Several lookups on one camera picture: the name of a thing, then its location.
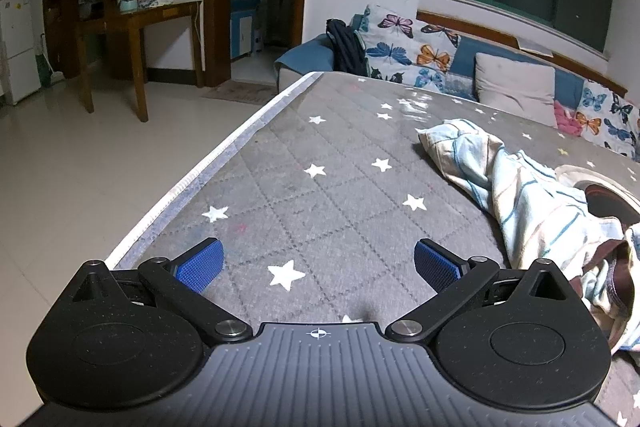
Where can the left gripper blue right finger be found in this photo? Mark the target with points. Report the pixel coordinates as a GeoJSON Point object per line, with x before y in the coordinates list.
{"type": "Point", "coordinates": [437, 266]}

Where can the white refrigerator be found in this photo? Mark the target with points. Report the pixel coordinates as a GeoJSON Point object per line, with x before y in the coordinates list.
{"type": "Point", "coordinates": [19, 72]}

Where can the butterfly patterned cushion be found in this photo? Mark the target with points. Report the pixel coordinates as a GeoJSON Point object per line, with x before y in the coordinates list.
{"type": "Point", "coordinates": [399, 49]}

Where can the pink cloth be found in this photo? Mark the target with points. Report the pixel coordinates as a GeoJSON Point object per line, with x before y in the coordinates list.
{"type": "Point", "coordinates": [566, 120]}

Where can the grey star patterned table cover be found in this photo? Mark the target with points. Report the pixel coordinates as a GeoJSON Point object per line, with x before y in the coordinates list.
{"type": "Point", "coordinates": [318, 204]}

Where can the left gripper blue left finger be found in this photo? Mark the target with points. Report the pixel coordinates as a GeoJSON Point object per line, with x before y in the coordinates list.
{"type": "Point", "coordinates": [200, 265]}

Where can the teal kettle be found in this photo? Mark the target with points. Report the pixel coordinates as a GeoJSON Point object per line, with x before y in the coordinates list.
{"type": "Point", "coordinates": [126, 6]}

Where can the blue sofa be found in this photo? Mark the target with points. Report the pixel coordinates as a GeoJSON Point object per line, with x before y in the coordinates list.
{"type": "Point", "coordinates": [316, 55]}

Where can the green broom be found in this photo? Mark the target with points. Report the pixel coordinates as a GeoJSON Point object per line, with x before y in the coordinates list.
{"type": "Point", "coordinates": [48, 76]}

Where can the blue striped shirt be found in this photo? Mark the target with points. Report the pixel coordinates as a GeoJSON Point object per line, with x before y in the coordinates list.
{"type": "Point", "coordinates": [541, 217]}

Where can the beige pillow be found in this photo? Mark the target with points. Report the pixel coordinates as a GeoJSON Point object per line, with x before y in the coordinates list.
{"type": "Point", "coordinates": [520, 89]}

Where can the doormat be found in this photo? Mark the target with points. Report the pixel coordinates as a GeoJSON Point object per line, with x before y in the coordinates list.
{"type": "Point", "coordinates": [242, 92]}

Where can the wooden table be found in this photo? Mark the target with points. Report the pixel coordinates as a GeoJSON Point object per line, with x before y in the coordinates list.
{"type": "Point", "coordinates": [132, 24]}

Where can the black backpack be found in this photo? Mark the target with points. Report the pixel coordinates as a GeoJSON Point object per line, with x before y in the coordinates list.
{"type": "Point", "coordinates": [348, 51]}

